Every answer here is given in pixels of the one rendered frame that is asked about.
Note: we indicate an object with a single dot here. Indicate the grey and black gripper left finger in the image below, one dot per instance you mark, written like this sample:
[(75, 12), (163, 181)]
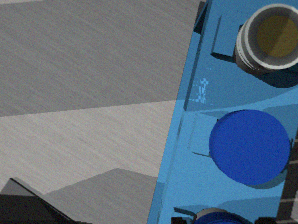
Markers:
[(178, 220)]

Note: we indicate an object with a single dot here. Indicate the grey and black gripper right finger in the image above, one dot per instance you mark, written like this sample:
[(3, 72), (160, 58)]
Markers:
[(265, 220)]

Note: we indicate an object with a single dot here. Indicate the grey control box with two push buttons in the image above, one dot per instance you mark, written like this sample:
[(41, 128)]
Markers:
[(28, 209)]

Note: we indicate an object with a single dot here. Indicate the blue tube rack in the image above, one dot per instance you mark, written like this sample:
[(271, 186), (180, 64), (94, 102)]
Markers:
[(212, 85)]

